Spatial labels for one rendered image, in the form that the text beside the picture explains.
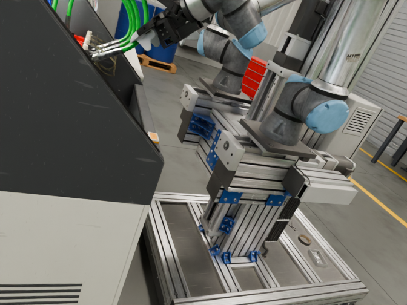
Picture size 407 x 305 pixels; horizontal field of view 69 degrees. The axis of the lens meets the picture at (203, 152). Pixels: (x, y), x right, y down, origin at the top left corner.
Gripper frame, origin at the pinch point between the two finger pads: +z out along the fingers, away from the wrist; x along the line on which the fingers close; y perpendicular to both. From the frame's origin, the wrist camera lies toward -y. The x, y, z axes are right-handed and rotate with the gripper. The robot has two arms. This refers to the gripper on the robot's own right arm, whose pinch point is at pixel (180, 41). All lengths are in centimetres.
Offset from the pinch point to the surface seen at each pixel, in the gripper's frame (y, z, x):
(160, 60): 90, 106, 473
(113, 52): -21.0, 7.1, -12.7
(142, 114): -6.5, 27.6, -3.5
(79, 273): -19, 75, -35
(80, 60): -28.6, 5.6, -35.2
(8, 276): -39, 76, -35
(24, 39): -39, 4, -35
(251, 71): 217, 56, 352
